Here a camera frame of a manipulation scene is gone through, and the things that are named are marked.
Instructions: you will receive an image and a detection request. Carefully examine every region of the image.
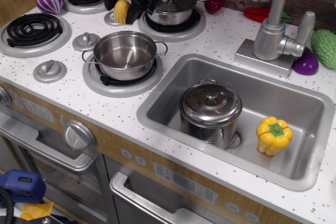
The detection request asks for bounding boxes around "silver stove knob back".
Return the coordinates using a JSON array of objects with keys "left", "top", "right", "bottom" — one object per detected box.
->
[{"left": 104, "top": 10, "right": 122, "bottom": 27}]

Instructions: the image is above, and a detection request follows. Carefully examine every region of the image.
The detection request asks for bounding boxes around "front right burner under pan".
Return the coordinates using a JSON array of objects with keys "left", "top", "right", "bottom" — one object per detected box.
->
[{"left": 82, "top": 54, "right": 163, "bottom": 98}]

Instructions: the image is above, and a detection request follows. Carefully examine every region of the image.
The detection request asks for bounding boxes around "silver small knob left edge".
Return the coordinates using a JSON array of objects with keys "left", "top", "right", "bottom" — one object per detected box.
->
[{"left": 0, "top": 86, "right": 12, "bottom": 105}]

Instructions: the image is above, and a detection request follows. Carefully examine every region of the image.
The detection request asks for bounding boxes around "back right burner under saucepan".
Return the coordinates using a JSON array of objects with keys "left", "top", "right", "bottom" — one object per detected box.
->
[{"left": 138, "top": 7, "right": 206, "bottom": 42}]

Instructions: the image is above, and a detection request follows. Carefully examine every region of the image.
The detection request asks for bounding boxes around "red toy chili pepper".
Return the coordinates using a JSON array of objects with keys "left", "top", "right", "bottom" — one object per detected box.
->
[{"left": 243, "top": 7, "right": 292, "bottom": 23}]

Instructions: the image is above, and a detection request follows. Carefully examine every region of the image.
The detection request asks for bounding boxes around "silver stove knob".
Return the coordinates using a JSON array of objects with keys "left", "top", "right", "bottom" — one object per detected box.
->
[
  {"left": 104, "top": 10, "right": 122, "bottom": 27},
  {"left": 33, "top": 60, "right": 67, "bottom": 83},
  {"left": 72, "top": 32, "right": 100, "bottom": 52}
]

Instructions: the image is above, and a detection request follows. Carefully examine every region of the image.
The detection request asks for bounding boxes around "purple toy eggplant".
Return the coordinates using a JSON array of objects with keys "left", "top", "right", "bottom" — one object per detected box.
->
[{"left": 293, "top": 47, "right": 319, "bottom": 76}]

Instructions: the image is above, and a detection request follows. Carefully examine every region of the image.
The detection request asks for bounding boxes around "yellow toy bell pepper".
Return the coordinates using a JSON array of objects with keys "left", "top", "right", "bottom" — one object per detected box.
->
[{"left": 256, "top": 116, "right": 293, "bottom": 156}]

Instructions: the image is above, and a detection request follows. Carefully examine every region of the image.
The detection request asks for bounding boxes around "silver sink basin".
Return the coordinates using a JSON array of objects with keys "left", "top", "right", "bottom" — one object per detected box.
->
[{"left": 136, "top": 53, "right": 336, "bottom": 192}]

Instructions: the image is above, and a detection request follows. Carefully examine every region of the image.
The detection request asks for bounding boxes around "steel saucepan with lid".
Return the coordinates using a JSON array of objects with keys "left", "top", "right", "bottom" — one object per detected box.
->
[{"left": 146, "top": 0, "right": 212, "bottom": 26}]

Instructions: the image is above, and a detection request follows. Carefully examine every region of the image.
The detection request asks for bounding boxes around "green toy bitter gourd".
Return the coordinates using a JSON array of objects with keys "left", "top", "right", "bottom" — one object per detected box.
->
[{"left": 311, "top": 29, "right": 335, "bottom": 69}]

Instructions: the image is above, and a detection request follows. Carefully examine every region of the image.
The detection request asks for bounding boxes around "tall steel pot with lid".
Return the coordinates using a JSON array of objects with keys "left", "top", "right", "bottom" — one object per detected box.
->
[{"left": 179, "top": 79, "right": 243, "bottom": 149}]

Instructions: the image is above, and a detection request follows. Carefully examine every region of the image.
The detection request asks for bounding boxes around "silver oven door handle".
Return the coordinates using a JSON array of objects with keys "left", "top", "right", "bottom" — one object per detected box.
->
[{"left": 1, "top": 112, "right": 95, "bottom": 175}]

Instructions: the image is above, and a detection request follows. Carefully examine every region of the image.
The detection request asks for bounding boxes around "red toy apple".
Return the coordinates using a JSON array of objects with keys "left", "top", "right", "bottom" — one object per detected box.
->
[{"left": 204, "top": 0, "right": 226, "bottom": 14}]

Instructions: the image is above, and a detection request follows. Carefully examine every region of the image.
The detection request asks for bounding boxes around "silver toy faucet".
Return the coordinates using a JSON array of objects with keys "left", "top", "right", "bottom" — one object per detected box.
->
[{"left": 234, "top": 0, "right": 316, "bottom": 78}]

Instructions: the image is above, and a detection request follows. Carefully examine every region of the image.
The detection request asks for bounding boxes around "yellow tape piece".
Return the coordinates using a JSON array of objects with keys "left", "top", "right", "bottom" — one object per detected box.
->
[{"left": 19, "top": 202, "right": 54, "bottom": 221}]

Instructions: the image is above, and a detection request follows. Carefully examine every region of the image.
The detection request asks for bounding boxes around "blue clamp tool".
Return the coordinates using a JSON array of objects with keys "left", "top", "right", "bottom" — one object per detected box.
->
[{"left": 1, "top": 169, "right": 46, "bottom": 203}]

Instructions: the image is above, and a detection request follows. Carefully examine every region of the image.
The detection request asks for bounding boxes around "purple striped toy onion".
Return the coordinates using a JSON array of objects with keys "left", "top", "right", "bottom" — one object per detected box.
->
[{"left": 36, "top": 0, "right": 65, "bottom": 15}]

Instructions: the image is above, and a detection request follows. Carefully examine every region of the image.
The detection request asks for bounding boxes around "silver stove knob middle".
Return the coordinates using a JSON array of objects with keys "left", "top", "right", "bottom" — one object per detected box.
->
[{"left": 72, "top": 32, "right": 100, "bottom": 52}]

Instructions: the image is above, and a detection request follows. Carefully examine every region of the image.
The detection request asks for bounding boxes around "open steel pan with handles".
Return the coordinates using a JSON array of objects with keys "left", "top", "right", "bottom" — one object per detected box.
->
[{"left": 91, "top": 31, "right": 168, "bottom": 81}]

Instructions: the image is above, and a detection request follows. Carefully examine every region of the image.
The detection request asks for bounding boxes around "silver dishwasher door handle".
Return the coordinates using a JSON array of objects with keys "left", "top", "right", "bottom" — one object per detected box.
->
[{"left": 110, "top": 172, "right": 210, "bottom": 223}]

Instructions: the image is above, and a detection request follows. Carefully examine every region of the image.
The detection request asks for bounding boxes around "yellow toy corn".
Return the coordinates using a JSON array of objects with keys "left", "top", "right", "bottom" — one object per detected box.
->
[{"left": 113, "top": 0, "right": 130, "bottom": 25}]

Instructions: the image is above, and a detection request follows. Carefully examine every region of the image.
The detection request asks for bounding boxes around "silver oven dial knob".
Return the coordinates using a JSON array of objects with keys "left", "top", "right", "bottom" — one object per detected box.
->
[{"left": 63, "top": 120, "right": 96, "bottom": 150}]

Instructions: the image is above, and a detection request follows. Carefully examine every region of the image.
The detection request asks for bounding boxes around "front left black burner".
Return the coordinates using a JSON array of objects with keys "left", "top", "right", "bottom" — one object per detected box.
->
[{"left": 1, "top": 13, "right": 71, "bottom": 58}]

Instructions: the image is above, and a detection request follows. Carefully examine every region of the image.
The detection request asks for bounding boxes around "silver stove knob front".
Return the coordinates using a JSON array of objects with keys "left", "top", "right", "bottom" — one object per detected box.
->
[{"left": 33, "top": 60, "right": 67, "bottom": 83}]

